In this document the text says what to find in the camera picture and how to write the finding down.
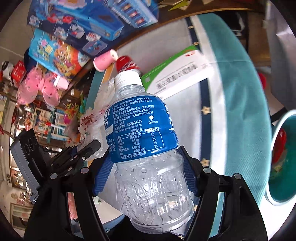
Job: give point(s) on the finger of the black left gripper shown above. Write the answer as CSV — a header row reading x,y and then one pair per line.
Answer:
x,y
81,154

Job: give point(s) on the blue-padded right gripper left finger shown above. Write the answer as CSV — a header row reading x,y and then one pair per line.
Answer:
x,y
50,217

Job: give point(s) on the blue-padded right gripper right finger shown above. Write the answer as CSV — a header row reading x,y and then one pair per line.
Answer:
x,y
241,218

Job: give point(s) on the clear blue-label plastic bottle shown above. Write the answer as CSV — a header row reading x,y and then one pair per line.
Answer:
x,y
149,171

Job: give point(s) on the red soda can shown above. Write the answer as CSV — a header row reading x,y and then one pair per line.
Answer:
x,y
125,63

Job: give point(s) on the light blue trash bin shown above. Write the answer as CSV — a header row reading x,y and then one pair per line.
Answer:
x,y
281,184

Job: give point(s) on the clear crumpled plastic bag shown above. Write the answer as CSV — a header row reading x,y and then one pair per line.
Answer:
x,y
91,123

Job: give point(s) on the pink butterfly wings toy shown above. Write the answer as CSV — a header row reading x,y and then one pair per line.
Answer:
x,y
48,84

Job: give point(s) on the pink paper cup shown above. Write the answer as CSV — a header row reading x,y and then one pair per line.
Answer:
x,y
102,62

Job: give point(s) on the teal patterned tablecloth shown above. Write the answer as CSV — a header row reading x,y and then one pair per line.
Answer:
x,y
223,121

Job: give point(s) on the paw patrol toy package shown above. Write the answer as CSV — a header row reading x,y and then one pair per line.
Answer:
x,y
56,55

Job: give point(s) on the blue toy brick box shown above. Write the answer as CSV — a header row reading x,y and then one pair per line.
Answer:
x,y
92,27

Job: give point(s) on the green white medicine box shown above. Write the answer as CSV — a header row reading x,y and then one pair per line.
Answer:
x,y
177,73

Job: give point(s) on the red ball toy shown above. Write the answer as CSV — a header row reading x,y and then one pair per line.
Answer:
x,y
263,80

